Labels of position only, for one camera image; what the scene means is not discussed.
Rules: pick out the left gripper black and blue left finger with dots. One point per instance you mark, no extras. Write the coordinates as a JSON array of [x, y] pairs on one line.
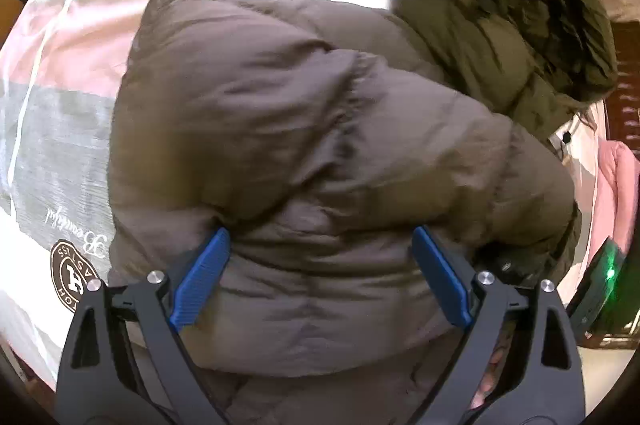
[[99, 381]]

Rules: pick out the brown puffer jacket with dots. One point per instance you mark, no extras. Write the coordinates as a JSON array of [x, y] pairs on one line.
[[321, 134]]

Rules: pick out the pink and grey bedsheet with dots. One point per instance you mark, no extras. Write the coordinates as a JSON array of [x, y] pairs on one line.
[[61, 70]]

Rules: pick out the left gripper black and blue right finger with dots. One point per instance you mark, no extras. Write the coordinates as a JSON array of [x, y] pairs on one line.
[[518, 361]]

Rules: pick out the pink puffer garment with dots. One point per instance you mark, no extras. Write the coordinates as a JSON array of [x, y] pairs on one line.
[[616, 205]]

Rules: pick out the dark wooden cabinet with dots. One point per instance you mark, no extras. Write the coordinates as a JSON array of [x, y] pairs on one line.
[[622, 107]]

